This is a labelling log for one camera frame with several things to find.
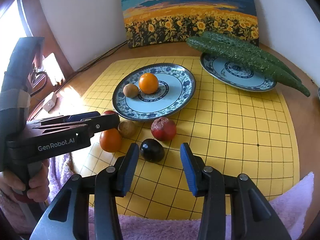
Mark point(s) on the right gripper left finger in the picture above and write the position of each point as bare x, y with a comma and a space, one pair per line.
67, 215

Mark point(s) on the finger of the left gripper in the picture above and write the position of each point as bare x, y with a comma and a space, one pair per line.
76, 127
66, 121

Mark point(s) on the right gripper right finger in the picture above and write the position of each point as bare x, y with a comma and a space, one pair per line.
252, 216

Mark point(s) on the large red apple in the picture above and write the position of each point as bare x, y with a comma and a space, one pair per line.
109, 112

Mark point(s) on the orange tomato fruit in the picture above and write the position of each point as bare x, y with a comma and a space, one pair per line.
110, 140

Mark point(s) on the small brown kiwi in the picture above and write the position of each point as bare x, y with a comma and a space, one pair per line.
127, 128

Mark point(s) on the dark black plum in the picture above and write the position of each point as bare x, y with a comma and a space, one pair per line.
151, 150

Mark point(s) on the large brown kiwi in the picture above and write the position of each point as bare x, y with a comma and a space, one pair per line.
130, 90

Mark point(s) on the bright orange fruit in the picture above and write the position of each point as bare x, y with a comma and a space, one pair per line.
148, 83

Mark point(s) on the wrinkled red fruit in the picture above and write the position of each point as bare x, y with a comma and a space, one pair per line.
163, 129

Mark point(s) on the person's left hand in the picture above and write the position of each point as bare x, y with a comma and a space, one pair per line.
38, 185

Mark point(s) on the white power adapter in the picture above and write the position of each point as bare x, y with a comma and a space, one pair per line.
49, 102

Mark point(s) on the fluffy lavender towel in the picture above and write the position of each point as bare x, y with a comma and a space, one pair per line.
291, 207

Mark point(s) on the yellow go board mat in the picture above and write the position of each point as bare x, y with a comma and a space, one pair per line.
233, 131

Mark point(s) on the large blue white plate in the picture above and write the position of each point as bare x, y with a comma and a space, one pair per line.
176, 87

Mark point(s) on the sunflower field painting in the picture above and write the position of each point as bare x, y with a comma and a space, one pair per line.
150, 22

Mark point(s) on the front green cucumber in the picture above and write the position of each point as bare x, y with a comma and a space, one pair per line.
245, 59

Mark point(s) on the green cucumber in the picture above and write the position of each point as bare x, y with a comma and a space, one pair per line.
245, 59
250, 48

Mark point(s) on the small blue white plate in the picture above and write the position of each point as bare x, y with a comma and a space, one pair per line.
234, 75

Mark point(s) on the rear green cucumber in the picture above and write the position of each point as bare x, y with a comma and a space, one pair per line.
250, 48

